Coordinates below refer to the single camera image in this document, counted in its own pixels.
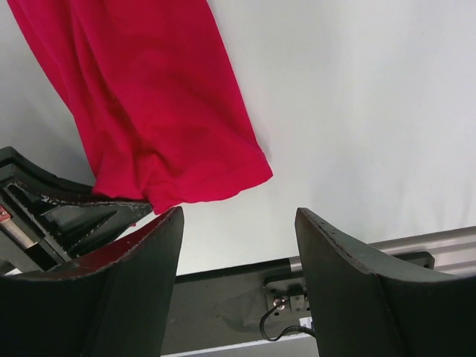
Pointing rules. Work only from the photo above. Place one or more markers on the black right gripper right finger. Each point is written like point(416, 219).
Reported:
point(365, 302)

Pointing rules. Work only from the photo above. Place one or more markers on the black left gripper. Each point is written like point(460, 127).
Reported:
point(47, 221)

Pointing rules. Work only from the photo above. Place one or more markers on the red t shirt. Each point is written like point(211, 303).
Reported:
point(153, 94)

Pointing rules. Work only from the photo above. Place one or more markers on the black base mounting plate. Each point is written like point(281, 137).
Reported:
point(226, 307)

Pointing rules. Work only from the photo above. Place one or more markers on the aluminium frame rail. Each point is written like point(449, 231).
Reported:
point(450, 252)

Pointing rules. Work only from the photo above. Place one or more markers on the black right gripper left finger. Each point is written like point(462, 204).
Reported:
point(111, 302)

